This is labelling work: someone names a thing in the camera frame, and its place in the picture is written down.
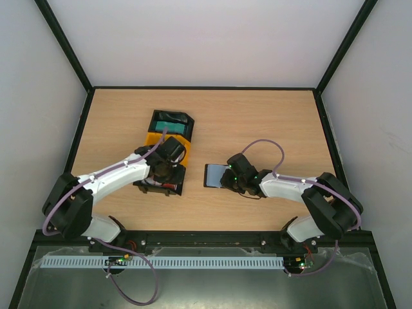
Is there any black front rail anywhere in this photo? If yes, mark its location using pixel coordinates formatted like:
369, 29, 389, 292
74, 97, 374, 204
30, 230, 377, 256

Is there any purple cable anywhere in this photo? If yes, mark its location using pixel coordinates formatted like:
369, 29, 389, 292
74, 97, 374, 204
241, 138, 364, 277
42, 127, 168, 305

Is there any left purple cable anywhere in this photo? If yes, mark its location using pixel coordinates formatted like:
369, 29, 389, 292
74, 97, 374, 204
42, 127, 168, 305

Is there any black leather card holder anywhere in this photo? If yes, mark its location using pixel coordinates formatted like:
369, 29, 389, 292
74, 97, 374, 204
203, 164, 229, 189

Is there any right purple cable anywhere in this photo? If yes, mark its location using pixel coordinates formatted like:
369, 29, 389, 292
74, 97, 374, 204
241, 138, 364, 277

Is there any black bin with teal cards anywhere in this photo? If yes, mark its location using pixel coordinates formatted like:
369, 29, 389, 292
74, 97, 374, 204
148, 109, 195, 142

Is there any teal card stack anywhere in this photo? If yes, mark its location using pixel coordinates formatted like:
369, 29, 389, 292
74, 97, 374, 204
154, 121, 186, 134

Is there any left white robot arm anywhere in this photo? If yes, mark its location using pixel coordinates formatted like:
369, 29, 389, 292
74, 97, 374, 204
42, 136, 187, 243

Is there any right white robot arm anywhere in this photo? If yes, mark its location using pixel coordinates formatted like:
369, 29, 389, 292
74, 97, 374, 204
220, 153, 363, 252

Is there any white slotted cable duct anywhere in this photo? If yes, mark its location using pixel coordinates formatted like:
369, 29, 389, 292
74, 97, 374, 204
40, 256, 284, 270

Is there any black aluminium frame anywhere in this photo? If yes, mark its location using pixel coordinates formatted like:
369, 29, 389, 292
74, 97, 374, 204
8, 0, 412, 309

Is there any yellow bin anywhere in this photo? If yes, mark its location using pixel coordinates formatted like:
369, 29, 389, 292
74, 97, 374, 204
145, 132, 191, 167

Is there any black bin with red cards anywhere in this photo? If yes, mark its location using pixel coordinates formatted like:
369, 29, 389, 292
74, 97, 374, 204
132, 164, 186, 196

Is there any red white card stack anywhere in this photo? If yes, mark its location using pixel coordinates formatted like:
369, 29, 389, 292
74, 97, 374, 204
145, 180, 177, 190

